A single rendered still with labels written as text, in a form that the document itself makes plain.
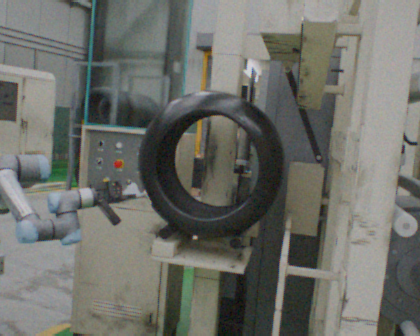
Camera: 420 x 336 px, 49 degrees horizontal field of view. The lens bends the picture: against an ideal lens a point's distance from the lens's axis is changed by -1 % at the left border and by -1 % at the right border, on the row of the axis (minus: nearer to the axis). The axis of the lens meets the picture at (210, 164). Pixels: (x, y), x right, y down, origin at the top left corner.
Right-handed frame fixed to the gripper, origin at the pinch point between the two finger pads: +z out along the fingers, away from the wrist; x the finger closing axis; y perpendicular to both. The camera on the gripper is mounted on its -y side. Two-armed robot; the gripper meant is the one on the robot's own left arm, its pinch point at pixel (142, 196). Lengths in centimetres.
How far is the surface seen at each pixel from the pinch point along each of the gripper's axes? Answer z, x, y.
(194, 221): 14.9, -10.8, -13.6
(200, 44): 495, 745, 429
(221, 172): 43.4, 10.0, 6.9
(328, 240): 74, -15, -32
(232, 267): 25.5, -14.1, -33.5
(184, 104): 15.1, -20.4, 30.0
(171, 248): 7.4, -1.7, -22.0
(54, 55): 198, 973, 500
